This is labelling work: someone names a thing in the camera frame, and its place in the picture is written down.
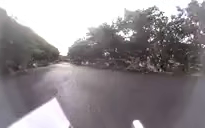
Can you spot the dark grey asphalt road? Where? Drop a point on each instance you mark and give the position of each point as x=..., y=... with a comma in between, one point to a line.
x=110, y=96

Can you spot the row of dense trees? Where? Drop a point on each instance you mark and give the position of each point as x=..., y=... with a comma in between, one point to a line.
x=146, y=43

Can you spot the wooded green slope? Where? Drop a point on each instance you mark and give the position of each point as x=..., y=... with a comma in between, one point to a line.
x=13, y=46

